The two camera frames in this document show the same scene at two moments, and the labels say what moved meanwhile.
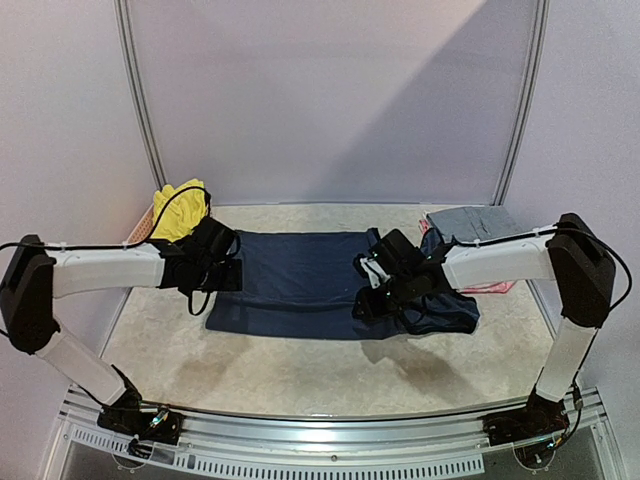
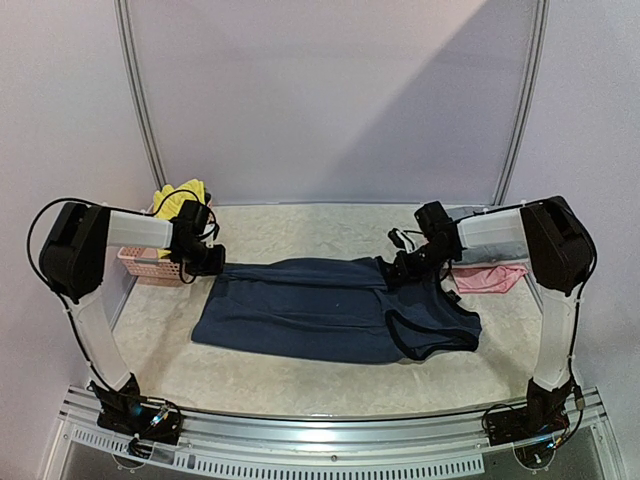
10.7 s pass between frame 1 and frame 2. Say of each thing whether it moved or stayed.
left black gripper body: moved
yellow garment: stayed
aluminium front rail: stayed
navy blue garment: moved
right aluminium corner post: stayed
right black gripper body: moved
